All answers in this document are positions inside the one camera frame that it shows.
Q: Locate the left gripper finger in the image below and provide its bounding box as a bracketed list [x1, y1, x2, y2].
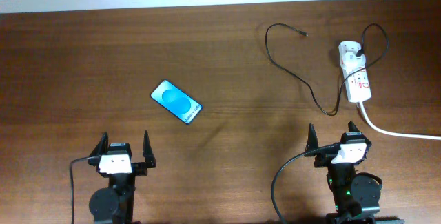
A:
[143, 130, 155, 164]
[90, 132, 108, 157]

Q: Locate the blue screen smartphone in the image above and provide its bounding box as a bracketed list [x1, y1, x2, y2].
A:
[150, 80, 203, 124]

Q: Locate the black charging cable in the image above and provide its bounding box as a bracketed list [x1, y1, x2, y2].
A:
[265, 23, 390, 116]

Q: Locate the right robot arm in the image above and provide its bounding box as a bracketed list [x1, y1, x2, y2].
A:
[305, 122, 405, 224]

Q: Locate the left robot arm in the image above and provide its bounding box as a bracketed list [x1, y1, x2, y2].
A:
[88, 132, 156, 224]

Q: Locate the white USB charger adapter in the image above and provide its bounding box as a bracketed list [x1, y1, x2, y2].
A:
[340, 52, 366, 70]

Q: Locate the white power strip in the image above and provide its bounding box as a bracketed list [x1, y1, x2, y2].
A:
[338, 41, 371, 103]

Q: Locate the white power strip cord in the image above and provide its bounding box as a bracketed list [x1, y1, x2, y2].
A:
[356, 101, 441, 141]

